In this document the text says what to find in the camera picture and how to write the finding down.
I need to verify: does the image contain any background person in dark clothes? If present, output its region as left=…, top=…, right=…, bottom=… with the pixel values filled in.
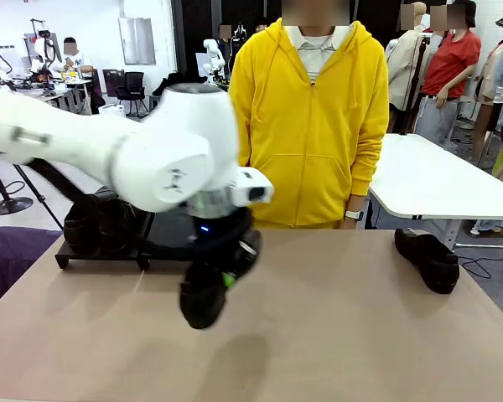
left=216, top=23, right=236, bottom=64

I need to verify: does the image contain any person in yellow hoodie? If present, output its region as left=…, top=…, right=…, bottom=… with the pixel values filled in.
left=228, top=0, right=390, bottom=230

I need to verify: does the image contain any purple fabric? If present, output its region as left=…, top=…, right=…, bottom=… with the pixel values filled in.
left=0, top=227, right=64, bottom=319

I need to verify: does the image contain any black shoe stand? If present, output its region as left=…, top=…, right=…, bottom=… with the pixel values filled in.
left=141, top=211, right=202, bottom=271
left=53, top=234, right=148, bottom=271

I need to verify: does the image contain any black bag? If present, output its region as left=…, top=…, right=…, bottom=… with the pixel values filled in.
left=153, top=70, right=209, bottom=96

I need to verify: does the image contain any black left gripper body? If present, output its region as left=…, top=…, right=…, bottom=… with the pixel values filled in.
left=188, top=208, right=257, bottom=245

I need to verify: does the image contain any white air purifier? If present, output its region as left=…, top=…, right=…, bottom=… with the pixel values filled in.
left=98, top=103, right=127, bottom=117

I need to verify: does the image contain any person's left forearm yellow sleeve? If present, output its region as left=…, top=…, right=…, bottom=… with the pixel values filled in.
left=347, top=125, right=390, bottom=200

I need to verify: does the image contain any white folding table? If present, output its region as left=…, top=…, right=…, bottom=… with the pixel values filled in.
left=366, top=132, right=503, bottom=252

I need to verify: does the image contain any black office chair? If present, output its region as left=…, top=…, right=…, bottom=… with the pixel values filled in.
left=115, top=71, right=151, bottom=119

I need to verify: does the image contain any mannequin in tan jacket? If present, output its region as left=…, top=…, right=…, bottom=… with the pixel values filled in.
left=471, top=8, right=503, bottom=168

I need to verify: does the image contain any person's right forearm yellow sleeve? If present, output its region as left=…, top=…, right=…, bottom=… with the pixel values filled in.
left=228, top=121, right=252, bottom=168

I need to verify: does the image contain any black round base stand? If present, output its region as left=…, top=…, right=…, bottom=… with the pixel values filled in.
left=0, top=154, right=34, bottom=217

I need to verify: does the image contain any seated person in white shirt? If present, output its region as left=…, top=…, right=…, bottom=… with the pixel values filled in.
left=61, top=36, right=106, bottom=115

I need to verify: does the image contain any grey wall panel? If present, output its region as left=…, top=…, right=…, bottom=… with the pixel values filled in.
left=117, top=16, right=158, bottom=67

